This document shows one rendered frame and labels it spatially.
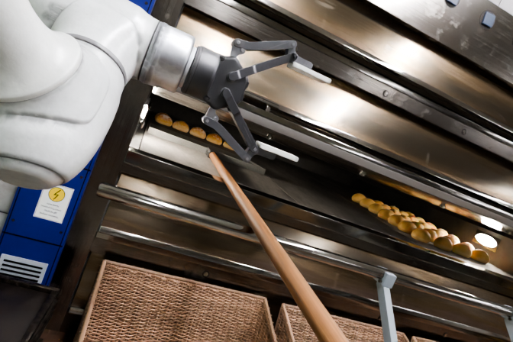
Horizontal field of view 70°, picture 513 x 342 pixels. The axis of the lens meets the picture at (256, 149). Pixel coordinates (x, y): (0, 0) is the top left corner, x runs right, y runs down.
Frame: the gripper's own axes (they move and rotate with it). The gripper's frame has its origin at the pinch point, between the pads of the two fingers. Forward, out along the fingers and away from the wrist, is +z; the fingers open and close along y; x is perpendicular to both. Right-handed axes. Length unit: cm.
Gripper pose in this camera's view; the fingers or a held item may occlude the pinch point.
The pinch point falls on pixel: (304, 117)
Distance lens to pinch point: 60.4
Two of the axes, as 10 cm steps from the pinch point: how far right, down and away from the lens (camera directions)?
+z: 8.9, 3.4, 2.9
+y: -3.8, 9.2, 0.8
